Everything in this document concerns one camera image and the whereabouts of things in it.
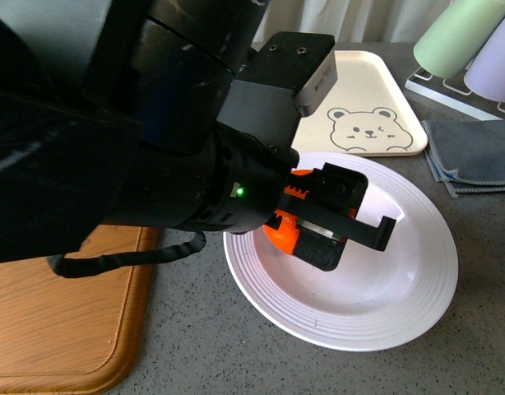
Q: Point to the lavender cup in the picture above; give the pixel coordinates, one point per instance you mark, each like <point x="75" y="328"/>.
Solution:
<point x="486" y="75"/>

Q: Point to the orange mandarin fruit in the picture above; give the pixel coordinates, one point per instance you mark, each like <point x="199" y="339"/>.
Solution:
<point x="287" y="234"/>

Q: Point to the white pleated curtain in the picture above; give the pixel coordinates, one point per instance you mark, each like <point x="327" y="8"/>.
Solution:
<point x="352" y="21"/>

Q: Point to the black orange left gripper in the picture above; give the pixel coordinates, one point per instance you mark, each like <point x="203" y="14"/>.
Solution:
<point x="326" y="216"/>

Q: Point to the white ribbed deep plate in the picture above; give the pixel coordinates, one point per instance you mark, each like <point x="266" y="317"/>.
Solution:
<point x="373" y="300"/>

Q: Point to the wooden cutting board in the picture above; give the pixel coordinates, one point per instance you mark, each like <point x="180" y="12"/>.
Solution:
<point x="68" y="336"/>

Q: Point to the pale green cup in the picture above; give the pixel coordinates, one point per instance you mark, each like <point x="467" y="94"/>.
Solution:
<point x="458" y="34"/>

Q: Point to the grey folded cloth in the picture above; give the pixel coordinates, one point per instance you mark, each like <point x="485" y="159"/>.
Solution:
<point x="467" y="157"/>

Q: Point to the cream bear print tray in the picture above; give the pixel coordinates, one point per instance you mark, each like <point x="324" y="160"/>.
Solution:
<point x="364" y="114"/>

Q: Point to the white wire cup rack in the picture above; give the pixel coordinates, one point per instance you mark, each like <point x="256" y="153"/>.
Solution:
<point x="454" y="94"/>

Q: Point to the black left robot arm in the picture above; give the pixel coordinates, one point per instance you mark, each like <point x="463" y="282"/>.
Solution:
<point x="129" y="129"/>

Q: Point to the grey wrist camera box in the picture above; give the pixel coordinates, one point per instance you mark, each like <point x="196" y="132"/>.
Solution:
<point x="303" y="63"/>

